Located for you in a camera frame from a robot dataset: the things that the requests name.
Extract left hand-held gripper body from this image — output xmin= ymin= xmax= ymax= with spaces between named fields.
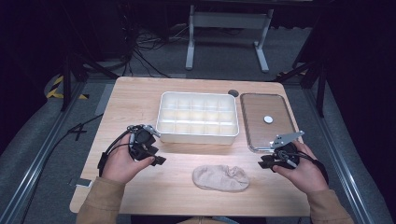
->
xmin=126 ymin=123 xmax=162 ymax=161

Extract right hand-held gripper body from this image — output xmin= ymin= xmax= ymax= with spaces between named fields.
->
xmin=269 ymin=130 xmax=305 ymax=171

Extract beige sock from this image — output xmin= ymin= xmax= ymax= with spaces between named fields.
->
xmin=191 ymin=164 xmax=250 ymax=192

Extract white compartment storage box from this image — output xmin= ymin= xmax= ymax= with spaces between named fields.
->
xmin=155 ymin=91 xmax=240 ymax=146

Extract person's left hand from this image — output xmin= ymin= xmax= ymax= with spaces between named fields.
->
xmin=101 ymin=133 xmax=156 ymax=185

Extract person's right hand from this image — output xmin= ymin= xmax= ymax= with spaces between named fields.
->
xmin=271 ymin=140 xmax=322 ymax=195

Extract grey floor tape strip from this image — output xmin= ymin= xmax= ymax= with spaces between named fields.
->
xmin=94 ymin=82 xmax=116 ymax=117

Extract black metal stand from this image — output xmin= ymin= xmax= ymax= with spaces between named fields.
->
xmin=60 ymin=50 xmax=120 ymax=113
xmin=275 ymin=57 xmax=329 ymax=119

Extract yellow black hazard tape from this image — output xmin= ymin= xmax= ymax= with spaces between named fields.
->
xmin=45 ymin=75 xmax=91 ymax=101

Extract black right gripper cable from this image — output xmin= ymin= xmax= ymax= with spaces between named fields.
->
xmin=278 ymin=150 xmax=330 ymax=185

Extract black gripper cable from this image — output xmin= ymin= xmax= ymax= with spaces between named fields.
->
xmin=96 ymin=128 xmax=135 ymax=177
xmin=278 ymin=150 xmax=330 ymax=185

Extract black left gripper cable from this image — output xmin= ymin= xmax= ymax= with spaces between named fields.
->
xmin=96 ymin=128 xmax=135 ymax=177

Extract bundle of black floor cables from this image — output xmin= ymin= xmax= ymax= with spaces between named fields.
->
xmin=120 ymin=21 xmax=188 ymax=79

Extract white metal desk frame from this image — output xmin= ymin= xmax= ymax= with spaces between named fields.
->
xmin=185 ymin=4 xmax=276 ymax=75

